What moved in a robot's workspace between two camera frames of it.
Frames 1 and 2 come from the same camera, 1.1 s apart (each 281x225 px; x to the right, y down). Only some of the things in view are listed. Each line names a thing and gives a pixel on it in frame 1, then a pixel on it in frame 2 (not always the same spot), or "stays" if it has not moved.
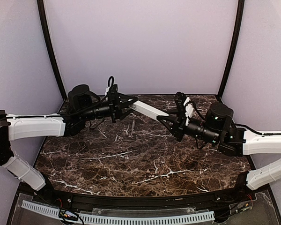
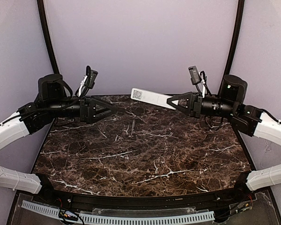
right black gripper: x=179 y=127 → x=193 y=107
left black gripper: x=114 y=106 → x=84 y=110
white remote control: x=148 y=109 → x=151 y=97
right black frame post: x=240 y=9 stays
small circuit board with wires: x=66 y=214 stays
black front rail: x=127 y=202 stays
